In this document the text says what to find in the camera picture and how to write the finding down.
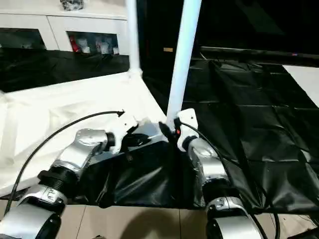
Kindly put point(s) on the white plastic table leg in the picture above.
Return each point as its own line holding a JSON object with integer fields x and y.
{"x": 132, "y": 37}
{"x": 184, "y": 49}

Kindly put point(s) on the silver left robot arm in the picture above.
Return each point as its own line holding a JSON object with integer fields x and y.
{"x": 84, "y": 142}

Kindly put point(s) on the black mat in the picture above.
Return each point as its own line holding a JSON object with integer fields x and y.
{"x": 249, "y": 124}

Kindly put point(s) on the small tan block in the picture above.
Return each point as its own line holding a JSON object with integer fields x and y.
{"x": 168, "y": 49}

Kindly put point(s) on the black robot foot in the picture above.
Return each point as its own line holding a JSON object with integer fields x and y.
{"x": 98, "y": 237}

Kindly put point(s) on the long black bar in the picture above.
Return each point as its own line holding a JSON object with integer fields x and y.
{"x": 249, "y": 51}

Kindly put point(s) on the red packet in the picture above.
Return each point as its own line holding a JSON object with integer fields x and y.
{"x": 74, "y": 43}

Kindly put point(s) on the black backdrop cloth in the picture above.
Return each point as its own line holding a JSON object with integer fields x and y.
{"x": 249, "y": 22}

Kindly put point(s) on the white glass-door cabinet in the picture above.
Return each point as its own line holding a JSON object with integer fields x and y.
{"x": 87, "y": 20}

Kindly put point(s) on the white flat board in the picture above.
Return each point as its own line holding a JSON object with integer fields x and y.
{"x": 306, "y": 82}

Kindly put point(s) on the black and white bag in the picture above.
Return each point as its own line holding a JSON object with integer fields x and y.
{"x": 71, "y": 4}

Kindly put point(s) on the black tripod leg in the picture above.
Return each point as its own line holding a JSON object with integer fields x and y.
{"x": 299, "y": 234}

